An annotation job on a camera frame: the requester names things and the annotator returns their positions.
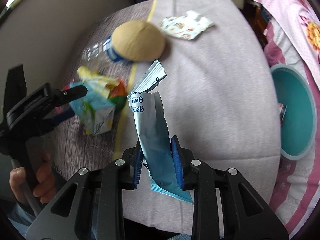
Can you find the yellow white paper wrapper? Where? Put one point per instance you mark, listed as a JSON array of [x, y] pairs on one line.
[[99, 83]]

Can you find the pink floral quilt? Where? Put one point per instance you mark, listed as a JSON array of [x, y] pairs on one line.
[[292, 52]]

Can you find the white cartoon tissue pack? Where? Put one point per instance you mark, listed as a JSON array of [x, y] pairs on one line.
[[187, 27]]

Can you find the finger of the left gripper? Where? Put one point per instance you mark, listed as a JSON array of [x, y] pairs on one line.
[[61, 117]]

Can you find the light blue sleeve forearm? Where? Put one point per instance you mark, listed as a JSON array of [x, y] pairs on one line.
[[21, 216]]

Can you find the light blue snack wrapper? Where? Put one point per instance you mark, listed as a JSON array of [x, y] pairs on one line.
[[160, 156]]

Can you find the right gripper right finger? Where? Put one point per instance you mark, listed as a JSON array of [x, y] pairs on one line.
[[226, 206]]

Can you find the teal round trash bin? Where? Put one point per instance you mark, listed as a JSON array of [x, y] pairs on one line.
[[298, 132]]

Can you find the orange green toy egg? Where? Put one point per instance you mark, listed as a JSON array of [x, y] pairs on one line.
[[118, 96]]

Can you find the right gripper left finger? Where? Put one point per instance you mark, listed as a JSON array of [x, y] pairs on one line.
[[90, 196]]

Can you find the person's left hand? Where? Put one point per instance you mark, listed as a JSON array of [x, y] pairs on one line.
[[45, 189]]

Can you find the blue green milk carton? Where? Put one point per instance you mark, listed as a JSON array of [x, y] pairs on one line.
[[93, 110]]

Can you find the brown coconut shell bowl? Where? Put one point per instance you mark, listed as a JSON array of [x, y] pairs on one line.
[[138, 41]]

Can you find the clear water bottle blue label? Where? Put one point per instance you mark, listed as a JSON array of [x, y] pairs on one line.
[[103, 50]]

